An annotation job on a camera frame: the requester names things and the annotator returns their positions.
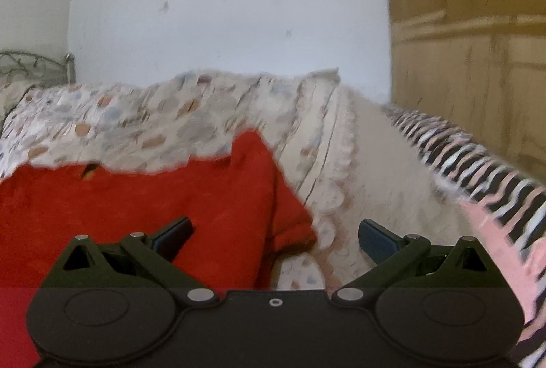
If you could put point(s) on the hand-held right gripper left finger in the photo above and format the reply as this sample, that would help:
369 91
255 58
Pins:
170 241

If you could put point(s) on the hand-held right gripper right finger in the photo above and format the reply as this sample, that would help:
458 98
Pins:
375 242

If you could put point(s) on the red long-sleeve shirt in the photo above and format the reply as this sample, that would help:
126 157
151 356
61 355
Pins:
128 206

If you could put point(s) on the black and white striped sheet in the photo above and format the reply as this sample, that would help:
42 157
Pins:
490 189

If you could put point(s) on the patterned quilt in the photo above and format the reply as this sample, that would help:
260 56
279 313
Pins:
213 112

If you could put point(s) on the metal bed headboard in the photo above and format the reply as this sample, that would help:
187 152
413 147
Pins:
70 69

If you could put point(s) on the wooden board panel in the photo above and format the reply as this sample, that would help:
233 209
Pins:
469 31

